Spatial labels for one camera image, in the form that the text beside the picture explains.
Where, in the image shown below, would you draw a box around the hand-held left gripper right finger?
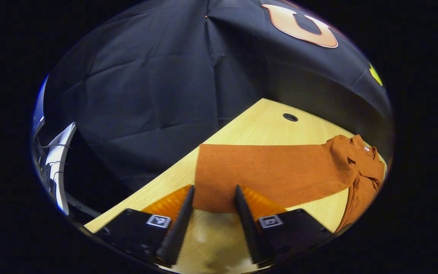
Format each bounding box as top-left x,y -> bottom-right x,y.
235,185 -> 334,266

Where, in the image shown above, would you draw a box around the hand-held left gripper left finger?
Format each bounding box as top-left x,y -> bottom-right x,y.
97,185 -> 195,266

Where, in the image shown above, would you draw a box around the orange jacket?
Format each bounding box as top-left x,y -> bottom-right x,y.
192,134 -> 387,233

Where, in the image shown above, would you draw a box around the black backdrop cloth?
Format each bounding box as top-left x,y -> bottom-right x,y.
36,0 -> 394,193

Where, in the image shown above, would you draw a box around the white stand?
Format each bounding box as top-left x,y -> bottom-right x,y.
43,122 -> 77,216

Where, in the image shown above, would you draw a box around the blue edged panel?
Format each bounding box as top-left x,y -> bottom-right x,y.
32,75 -> 49,132

